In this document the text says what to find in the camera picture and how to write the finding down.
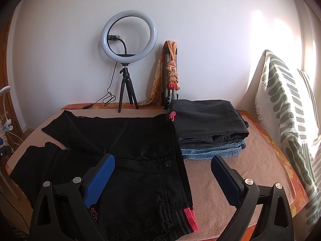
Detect orange patterned scarf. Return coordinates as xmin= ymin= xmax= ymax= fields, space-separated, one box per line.
xmin=138 ymin=40 xmax=180 ymax=108

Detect folded blue jeans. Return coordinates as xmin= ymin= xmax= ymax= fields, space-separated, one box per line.
xmin=181 ymin=140 xmax=246 ymax=160

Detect silver folded tripod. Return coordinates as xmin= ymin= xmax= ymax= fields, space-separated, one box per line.
xmin=161 ymin=40 xmax=180 ymax=110

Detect green striped white pillow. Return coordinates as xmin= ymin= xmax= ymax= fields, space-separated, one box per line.
xmin=255 ymin=50 xmax=320 ymax=227

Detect black pants with pink trim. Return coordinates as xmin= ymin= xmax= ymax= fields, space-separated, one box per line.
xmin=10 ymin=111 xmax=199 ymax=240

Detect folded dark grey pants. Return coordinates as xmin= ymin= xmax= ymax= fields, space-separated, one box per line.
xmin=169 ymin=100 xmax=249 ymax=147

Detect white ring light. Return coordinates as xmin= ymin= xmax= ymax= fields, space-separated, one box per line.
xmin=101 ymin=10 xmax=158 ymax=64

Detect pink bed blanket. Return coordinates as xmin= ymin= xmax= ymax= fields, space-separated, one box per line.
xmin=6 ymin=106 xmax=296 ymax=239

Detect white clip desk lamp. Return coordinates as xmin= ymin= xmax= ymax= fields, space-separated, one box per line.
xmin=0 ymin=85 xmax=13 ymax=132

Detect black mini tripod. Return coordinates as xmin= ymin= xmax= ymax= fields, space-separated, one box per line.
xmin=118 ymin=63 xmax=139 ymax=113

